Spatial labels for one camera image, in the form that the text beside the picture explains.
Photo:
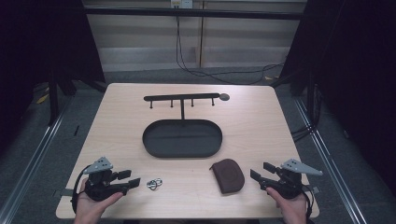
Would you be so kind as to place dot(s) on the black horizontal frame bar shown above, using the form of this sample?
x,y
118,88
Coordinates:
x,y
193,13

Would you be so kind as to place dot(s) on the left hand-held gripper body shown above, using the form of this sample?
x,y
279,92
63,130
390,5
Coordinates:
x,y
99,186

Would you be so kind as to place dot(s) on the person's right hand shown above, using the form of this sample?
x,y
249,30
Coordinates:
x,y
292,210

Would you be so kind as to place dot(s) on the black key rack with tray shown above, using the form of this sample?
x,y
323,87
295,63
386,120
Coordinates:
x,y
182,140

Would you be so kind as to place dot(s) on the white wall socket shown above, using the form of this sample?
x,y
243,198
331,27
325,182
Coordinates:
x,y
181,3

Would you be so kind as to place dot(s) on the aluminium floor rail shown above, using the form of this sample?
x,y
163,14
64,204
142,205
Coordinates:
x,y
330,168
34,161

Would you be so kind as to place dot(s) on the black curtain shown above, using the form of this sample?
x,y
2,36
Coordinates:
x,y
358,62
40,40

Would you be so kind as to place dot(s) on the grey tape strip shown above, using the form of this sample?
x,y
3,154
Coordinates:
x,y
313,189
63,193

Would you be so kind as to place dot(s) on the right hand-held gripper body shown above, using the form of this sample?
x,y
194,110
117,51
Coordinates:
x,y
291,185

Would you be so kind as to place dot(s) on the person's left hand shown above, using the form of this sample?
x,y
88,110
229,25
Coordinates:
x,y
88,210

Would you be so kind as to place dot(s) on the yellow floor tape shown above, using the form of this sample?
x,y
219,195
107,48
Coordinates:
x,y
42,98

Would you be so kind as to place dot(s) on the black metal stand post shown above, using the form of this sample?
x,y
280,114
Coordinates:
x,y
53,99

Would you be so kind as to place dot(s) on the brown leather pouch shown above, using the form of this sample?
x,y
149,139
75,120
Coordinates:
x,y
229,177

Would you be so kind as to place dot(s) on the small black floor object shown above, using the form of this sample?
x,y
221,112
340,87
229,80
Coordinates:
x,y
76,130

